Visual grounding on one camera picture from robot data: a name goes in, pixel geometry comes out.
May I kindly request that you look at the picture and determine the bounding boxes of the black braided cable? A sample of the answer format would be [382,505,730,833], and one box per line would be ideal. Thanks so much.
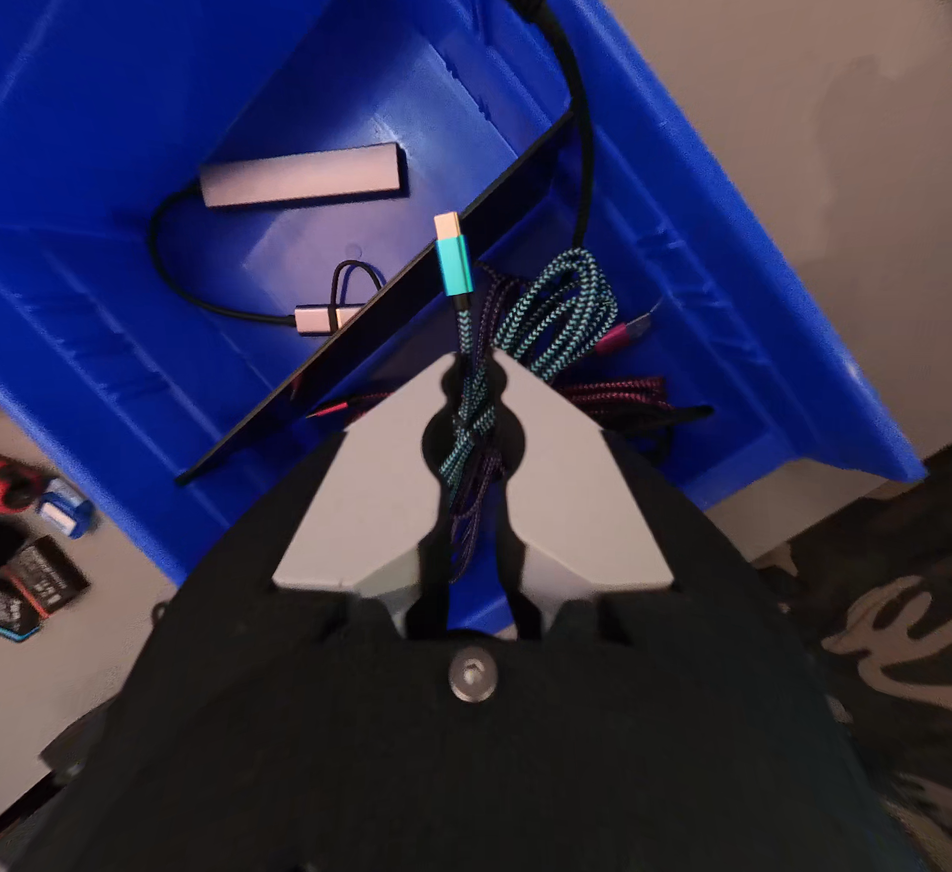
[387,0,597,259]

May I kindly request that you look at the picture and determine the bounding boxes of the black bin divider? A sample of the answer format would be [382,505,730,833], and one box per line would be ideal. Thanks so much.
[175,110,577,488]

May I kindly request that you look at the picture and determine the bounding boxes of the person's camouflage trousers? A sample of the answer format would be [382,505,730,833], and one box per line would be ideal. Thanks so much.
[751,448,952,872]

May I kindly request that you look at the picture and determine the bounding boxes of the pink braided usb cable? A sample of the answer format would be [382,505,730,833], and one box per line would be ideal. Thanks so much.
[305,313,716,445]

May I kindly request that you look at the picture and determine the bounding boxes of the teal braided usb cable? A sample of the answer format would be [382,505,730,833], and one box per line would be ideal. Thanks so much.
[433,212,620,509]

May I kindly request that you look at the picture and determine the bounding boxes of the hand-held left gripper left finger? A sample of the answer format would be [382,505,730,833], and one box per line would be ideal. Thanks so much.
[272,353,460,637]

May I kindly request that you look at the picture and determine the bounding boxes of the red black gadget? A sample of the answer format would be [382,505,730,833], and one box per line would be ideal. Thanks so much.
[0,452,46,516]

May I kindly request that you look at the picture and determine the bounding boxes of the blue plastic storage bin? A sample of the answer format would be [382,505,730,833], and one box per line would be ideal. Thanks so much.
[0,0,927,639]

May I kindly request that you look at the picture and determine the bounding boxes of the small blue white gadget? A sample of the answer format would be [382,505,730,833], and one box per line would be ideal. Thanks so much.
[37,474,98,538]

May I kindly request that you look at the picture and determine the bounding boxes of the black battery pack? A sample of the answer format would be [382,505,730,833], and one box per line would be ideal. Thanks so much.
[0,533,92,646]

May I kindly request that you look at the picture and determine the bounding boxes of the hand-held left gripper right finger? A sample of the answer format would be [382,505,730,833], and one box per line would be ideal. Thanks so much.
[491,353,678,622]

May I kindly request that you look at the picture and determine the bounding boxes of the grey usb hub black cable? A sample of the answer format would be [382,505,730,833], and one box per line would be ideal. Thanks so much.
[147,142,409,339]

